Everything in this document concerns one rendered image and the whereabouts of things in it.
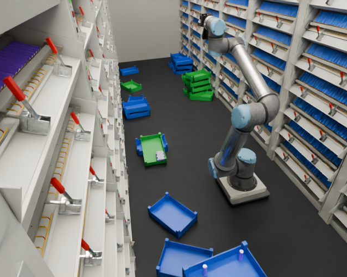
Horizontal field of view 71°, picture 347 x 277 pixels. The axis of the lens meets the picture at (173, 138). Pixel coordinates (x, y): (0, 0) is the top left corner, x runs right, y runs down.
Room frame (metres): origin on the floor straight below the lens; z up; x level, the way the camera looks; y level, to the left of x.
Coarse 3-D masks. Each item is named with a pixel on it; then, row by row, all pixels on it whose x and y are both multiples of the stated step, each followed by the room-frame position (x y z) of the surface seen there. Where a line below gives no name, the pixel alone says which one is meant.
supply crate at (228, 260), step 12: (228, 252) 0.58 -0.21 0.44; (216, 264) 0.55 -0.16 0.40; (228, 264) 0.55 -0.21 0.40; (240, 264) 0.55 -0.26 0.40; (252, 264) 0.54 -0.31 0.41; (192, 276) 0.51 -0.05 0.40; (204, 276) 0.50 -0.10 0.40; (216, 276) 0.50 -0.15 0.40; (228, 276) 0.50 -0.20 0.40; (240, 276) 0.50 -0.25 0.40; (252, 276) 0.49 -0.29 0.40; (264, 276) 0.47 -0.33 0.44
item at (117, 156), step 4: (116, 136) 1.44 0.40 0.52; (116, 140) 1.43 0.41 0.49; (116, 144) 1.39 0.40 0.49; (116, 148) 1.33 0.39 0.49; (116, 156) 1.25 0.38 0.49; (116, 160) 1.20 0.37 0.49; (116, 164) 1.16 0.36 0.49; (116, 168) 1.13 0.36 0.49; (116, 172) 1.09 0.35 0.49; (120, 176) 1.06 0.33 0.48; (120, 180) 1.03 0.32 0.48; (120, 184) 0.99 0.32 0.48; (120, 188) 0.96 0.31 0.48; (120, 192) 0.93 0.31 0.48; (120, 196) 0.90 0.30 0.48
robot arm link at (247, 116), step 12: (240, 108) 1.05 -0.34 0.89; (252, 108) 1.05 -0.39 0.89; (264, 108) 1.05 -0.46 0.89; (240, 120) 1.02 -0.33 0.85; (252, 120) 1.01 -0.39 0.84; (264, 120) 1.03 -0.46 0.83; (228, 132) 1.16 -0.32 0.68; (240, 132) 1.06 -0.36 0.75; (228, 144) 1.14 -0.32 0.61; (240, 144) 1.10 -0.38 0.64; (216, 156) 1.30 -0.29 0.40; (228, 156) 1.17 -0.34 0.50; (216, 168) 1.25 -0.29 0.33; (228, 168) 1.22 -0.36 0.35
